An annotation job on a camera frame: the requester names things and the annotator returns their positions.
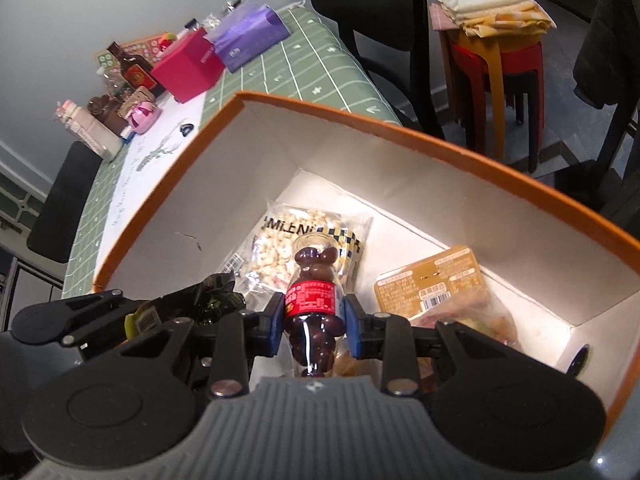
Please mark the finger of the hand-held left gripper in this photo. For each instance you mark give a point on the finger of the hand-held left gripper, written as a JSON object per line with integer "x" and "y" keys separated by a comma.
{"x": 100, "y": 305}

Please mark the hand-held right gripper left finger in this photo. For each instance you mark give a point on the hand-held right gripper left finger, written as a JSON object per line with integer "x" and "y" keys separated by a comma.
{"x": 275, "y": 330}

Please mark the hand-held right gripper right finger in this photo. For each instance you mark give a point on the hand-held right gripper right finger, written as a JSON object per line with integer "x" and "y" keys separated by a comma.
{"x": 352, "y": 330}

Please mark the chocolate candy bottle red cap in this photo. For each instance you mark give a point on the chocolate candy bottle red cap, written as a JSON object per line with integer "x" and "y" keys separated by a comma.
{"x": 312, "y": 305}

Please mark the black gold snack packet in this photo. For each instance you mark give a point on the black gold snack packet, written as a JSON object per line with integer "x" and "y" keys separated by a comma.
{"x": 220, "y": 297}

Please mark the clear vegetable chips package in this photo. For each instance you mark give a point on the clear vegetable chips package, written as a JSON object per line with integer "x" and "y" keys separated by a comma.
{"x": 435, "y": 280}

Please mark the checkered puffed snack bag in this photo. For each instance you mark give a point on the checkered puffed snack bag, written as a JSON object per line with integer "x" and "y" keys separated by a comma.
{"x": 300, "y": 230}

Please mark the orange cardboard box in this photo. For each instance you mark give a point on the orange cardboard box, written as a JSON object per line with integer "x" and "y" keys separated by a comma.
{"x": 450, "y": 210}

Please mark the glass panel door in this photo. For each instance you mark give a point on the glass panel door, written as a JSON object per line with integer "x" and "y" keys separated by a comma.
{"x": 20, "y": 220}

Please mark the black chair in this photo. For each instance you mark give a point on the black chair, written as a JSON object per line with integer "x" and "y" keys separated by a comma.
{"x": 600, "y": 180}
{"x": 62, "y": 200}
{"x": 370, "y": 35}

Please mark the white printed table runner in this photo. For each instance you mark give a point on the white printed table runner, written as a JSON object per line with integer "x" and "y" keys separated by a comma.
{"x": 150, "y": 160}

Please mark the pink white drinking bottle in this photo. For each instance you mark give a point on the pink white drinking bottle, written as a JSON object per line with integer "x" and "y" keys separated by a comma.
{"x": 90, "y": 130}

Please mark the pink round gadget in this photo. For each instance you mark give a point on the pink round gadget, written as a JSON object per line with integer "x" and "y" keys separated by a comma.
{"x": 144, "y": 117}

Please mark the beige small radio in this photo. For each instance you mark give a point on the beige small radio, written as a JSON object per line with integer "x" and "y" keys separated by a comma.
{"x": 132, "y": 100}

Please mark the clear plastic bottle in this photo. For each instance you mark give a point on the clear plastic bottle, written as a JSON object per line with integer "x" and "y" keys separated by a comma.
{"x": 112, "y": 85}

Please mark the brown glass bottle red label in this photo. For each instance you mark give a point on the brown glass bottle red label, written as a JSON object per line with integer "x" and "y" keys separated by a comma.
{"x": 132, "y": 67}

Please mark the pink box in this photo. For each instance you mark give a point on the pink box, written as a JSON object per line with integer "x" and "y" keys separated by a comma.
{"x": 187, "y": 67}

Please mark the green grid tablecloth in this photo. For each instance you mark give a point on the green grid tablecloth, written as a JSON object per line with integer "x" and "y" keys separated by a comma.
{"x": 300, "y": 75}

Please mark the dotted sticker sheets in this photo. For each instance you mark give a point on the dotted sticker sheets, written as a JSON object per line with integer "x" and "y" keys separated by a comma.
{"x": 145, "y": 47}

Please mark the small red ornament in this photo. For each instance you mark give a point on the small red ornament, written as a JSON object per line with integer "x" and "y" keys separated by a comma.
{"x": 169, "y": 36}

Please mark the stacked red yellow stools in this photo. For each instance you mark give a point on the stacked red yellow stools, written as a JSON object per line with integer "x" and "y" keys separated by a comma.
{"x": 492, "y": 90}

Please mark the purple tissue pack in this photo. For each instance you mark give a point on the purple tissue pack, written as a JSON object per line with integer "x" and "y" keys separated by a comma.
{"x": 247, "y": 35}

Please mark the folded cloths pile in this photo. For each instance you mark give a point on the folded cloths pile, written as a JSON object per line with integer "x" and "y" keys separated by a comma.
{"x": 492, "y": 5}

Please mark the dark jacket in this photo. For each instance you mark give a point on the dark jacket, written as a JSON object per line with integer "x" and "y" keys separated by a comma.
{"x": 607, "y": 30}

